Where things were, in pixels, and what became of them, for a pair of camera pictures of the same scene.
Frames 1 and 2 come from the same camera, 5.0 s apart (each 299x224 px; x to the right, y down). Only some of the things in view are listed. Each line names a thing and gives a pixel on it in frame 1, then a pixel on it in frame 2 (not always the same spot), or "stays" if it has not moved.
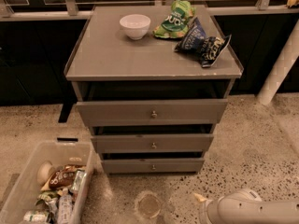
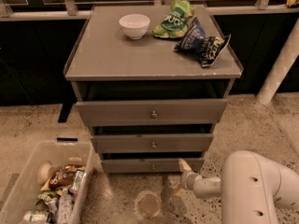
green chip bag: [176, 24] stays
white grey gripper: [206, 209] -> [189, 179]
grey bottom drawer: [150, 165] stays
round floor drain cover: [149, 204] stays
